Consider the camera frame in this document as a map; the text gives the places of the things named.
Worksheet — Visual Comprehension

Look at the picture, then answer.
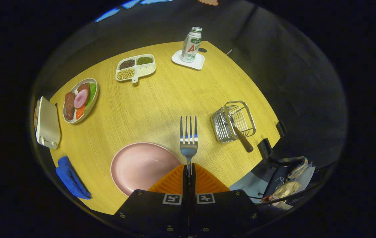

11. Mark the blue cloth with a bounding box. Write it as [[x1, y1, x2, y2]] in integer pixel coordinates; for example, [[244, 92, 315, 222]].
[[55, 156, 92, 200]]

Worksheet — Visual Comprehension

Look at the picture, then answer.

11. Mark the toast slice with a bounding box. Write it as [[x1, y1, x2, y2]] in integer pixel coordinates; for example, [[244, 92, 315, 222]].
[[33, 99, 40, 129]]

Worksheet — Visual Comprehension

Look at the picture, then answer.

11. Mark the white divided dish of beans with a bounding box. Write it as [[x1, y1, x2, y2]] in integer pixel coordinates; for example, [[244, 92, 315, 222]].
[[115, 54, 156, 84]]

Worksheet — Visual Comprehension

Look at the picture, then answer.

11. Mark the white plate of food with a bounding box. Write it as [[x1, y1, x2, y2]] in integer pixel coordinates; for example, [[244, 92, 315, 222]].
[[63, 78, 99, 124]]

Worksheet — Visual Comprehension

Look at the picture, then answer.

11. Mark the pink plate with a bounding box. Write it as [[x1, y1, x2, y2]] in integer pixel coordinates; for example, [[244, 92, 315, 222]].
[[110, 142, 182, 197]]

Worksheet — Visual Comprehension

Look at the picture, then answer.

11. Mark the pink ham slice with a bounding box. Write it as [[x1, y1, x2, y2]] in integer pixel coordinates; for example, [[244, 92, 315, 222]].
[[74, 89, 89, 109]]

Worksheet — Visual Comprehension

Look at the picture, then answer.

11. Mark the silver wire basket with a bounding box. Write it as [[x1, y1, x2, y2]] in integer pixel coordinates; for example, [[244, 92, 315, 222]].
[[210, 100, 257, 143]]

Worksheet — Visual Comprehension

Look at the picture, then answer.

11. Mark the black table clamp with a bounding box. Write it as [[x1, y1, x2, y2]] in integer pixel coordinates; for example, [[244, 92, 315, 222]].
[[276, 121, 287, 138], [257, 139, 273, 159]]

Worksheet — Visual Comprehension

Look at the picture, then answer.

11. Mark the white drink bottle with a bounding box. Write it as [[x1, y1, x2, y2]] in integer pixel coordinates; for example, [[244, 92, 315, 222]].
[[180, 27, 203, 63]]

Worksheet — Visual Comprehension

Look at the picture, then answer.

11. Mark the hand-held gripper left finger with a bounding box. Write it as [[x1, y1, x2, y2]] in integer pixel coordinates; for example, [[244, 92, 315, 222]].
[[114, 164, 188, 238]]

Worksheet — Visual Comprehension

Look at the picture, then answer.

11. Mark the white square coaster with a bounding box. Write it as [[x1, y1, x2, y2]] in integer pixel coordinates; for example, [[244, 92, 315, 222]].
[[171, 50, 206, 70]]

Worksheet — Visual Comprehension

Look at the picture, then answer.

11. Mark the green lettuce leaf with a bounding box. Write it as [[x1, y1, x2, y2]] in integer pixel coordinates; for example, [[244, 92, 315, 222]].
[[87, 83, 96, 106]]

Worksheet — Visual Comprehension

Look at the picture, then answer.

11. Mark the tan bag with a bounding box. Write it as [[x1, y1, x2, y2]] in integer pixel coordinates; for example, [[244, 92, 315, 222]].
[[262, 181, 302, 202], [287, 157, 308, 179]]

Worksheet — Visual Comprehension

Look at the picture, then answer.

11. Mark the fork with wooden handle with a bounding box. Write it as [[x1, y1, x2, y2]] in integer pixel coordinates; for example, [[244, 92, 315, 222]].
[[180, 116, 198, 177]]

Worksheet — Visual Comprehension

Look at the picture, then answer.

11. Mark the large brown meat piece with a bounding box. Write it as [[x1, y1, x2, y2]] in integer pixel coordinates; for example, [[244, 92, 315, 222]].
[[64, 92, 76, 121]]

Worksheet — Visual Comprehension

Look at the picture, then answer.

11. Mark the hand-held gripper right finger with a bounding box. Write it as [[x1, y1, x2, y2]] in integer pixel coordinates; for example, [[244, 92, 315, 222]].
[[191, 164, 268, 238]]

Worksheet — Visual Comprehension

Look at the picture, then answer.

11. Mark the black chair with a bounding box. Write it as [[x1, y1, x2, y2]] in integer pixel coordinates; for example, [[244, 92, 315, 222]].
[[262, 157, 316, 210]]

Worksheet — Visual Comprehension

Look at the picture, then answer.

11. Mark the spoon with wooden handle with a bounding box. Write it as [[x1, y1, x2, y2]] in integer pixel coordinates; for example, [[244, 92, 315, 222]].
[[224, 111, 254, 153]]

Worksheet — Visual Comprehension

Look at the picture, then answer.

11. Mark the white toaster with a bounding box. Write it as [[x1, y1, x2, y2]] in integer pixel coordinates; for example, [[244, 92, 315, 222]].
[[35, 96, 61, 149]]

